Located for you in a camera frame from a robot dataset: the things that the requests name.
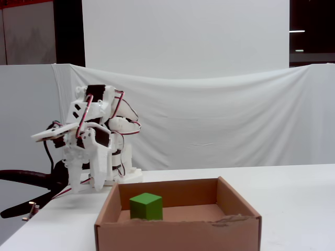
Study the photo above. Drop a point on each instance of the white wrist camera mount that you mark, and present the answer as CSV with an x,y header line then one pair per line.
x,y
52,133

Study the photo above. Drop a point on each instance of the white backdrop screen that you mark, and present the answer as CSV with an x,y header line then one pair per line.
x,y
183,36

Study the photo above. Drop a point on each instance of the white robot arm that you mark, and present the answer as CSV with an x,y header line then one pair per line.
x,y
121,125

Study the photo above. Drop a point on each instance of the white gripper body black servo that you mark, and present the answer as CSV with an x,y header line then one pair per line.
x,y
92,146

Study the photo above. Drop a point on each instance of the wide white gripper finger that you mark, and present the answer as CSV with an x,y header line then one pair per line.
x,y
99,167

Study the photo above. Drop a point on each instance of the dark window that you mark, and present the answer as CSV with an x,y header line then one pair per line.
x,y
312,15

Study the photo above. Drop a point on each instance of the black table clamp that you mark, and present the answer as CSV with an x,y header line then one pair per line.
x,y
26,173

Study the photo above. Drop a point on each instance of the thin white gripper finger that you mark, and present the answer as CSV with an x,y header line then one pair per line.
x,y
74,175

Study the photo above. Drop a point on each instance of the white draped cloth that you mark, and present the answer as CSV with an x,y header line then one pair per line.
x,y
209,117

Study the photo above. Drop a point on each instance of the white partition panel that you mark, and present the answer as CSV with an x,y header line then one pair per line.
x,y
26,104

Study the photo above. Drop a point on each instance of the grey cabinet door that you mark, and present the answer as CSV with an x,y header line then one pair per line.
x,y
28,34

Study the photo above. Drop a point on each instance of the brown cardboard box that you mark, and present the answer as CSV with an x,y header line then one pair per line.
x,y
178,235

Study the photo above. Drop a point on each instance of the green cube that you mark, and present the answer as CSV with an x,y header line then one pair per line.
x,y
146,207

